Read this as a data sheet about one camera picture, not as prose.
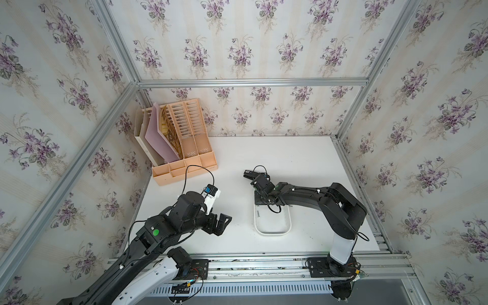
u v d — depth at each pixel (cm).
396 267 75
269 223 84
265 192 72
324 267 72
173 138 100
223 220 59
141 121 85
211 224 58
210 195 59
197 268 73
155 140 85
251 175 101
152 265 45
